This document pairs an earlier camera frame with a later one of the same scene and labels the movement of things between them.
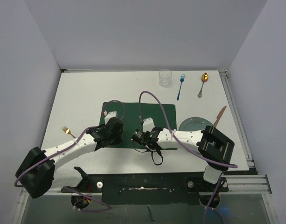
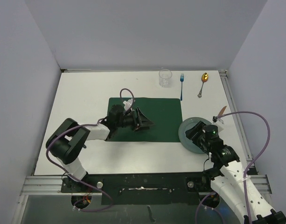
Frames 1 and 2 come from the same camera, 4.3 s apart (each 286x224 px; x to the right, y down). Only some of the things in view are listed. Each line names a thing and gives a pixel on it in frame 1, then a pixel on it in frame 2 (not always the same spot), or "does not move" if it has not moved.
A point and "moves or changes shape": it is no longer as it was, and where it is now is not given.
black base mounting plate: x=149 y=188 does not move
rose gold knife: x=219 y=116 does not move
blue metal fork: x=182 y=80 moves or changes shape
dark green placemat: x=132 y=115 moves or changes shape
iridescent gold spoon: x=204 y=78 does not move
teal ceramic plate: x=194 y=123 does not move
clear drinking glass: x=165 y=78 does not move
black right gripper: x=148 y=150 -> x=193 y=134
